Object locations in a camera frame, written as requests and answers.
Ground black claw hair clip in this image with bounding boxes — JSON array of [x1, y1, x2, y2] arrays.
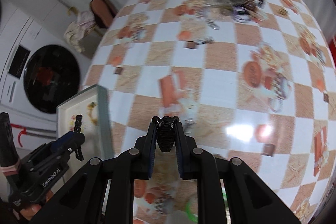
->
[[151, 116, 179, 153]]

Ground silver rhinestone hair clip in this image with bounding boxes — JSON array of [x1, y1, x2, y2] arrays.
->
[[183, 118, 195, 134]]

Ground colourful beaded bracelet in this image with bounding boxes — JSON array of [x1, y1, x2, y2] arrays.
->
[[68, 113, 79, 127]]

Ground black beaded hair clip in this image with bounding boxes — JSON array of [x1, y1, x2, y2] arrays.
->
[[73, 115, 85, 161]]

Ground green plastic bangle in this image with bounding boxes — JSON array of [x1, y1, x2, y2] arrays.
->
[[185, 187, 231, 223]]

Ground person left hand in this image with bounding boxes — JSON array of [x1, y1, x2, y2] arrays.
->
[[20, 190, 54, 221]]

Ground white grey shallow tray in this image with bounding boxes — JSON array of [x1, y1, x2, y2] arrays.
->
[[55, 84, 115, 162]]

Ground red grey tongs tool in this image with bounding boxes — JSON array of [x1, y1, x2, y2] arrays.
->
[[10, 123, 57, 147]]

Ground white washing machine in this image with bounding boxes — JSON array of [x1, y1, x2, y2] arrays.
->
[[1, 0, 91, 135]]

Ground checkered patterned tablecloth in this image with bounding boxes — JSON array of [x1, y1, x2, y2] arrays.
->
[[82, 0, 335, 223]]

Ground small silver charm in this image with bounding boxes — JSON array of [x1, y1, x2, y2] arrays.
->
[[196, 37, 215, 45]]

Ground cream cloth pile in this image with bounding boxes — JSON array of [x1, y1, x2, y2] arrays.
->
[[64, 7, 96, 53]]

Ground brown black slippers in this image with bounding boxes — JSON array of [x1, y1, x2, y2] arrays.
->
[[89, 0, 118, 29]]

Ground small gold brooch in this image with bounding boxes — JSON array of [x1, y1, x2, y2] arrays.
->
[[277, 7, 288, 17]]

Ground black wrapped handle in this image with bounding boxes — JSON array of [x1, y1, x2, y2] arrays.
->
[[0, 112, 21, 176]]

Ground silver keychain clasp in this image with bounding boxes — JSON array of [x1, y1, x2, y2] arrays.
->
[[198, 9, 220, 30]]

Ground purple white hair ties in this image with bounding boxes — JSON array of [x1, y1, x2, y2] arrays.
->
[[232, 5, 254, 24]]

